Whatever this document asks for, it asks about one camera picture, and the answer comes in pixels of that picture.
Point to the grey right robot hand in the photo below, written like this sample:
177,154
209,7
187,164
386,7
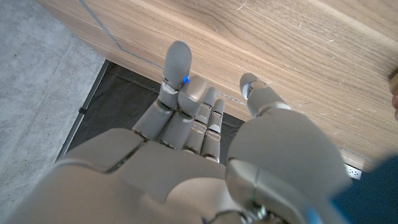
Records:
186,180

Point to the black backdrop stand pole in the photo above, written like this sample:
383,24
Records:
82,110

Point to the white power strip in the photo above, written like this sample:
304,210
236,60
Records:
353,172

